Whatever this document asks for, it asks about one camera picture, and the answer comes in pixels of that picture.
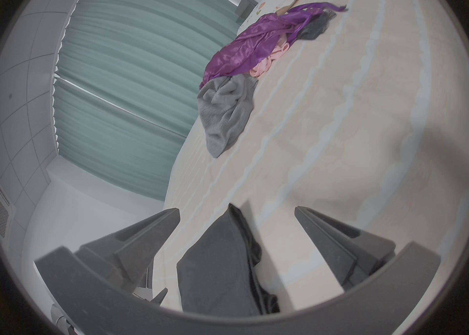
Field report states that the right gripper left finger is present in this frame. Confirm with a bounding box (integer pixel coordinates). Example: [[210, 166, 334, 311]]
[[75, 208, 181, 292]]

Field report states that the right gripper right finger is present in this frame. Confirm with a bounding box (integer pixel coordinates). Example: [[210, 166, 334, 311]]
[[294, 206, 397, 290]]

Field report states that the black T-shirt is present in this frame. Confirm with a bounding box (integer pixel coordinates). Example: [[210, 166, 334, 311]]
[[176, 203, 281, 317]]

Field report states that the blue-green curtain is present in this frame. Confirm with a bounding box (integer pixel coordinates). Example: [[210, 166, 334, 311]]
[[53, 79, 188, 202], [55, 0, 245, 137]]

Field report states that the white air conditioner vent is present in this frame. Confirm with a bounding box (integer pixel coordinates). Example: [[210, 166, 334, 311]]
[[0, 191, 17, 243]]

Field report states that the bed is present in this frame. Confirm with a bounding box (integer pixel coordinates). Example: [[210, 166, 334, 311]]
[[147, 0, 469, 312]]

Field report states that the grey garment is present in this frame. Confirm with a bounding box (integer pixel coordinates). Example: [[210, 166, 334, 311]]
[[197, 74, 259, 159]]

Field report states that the pink garment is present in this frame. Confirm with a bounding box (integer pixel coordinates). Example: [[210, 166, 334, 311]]
[[250, 42, 291, 78]]

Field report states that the small black garment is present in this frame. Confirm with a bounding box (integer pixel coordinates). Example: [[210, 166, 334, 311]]
[[300, 11, 338, 42]]

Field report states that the purple satin garment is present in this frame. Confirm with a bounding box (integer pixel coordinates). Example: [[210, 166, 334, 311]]
[[200, 2, 349, 89]]

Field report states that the grey bedside table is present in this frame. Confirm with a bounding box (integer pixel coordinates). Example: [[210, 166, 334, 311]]
[[236, 0, 259, 21]]

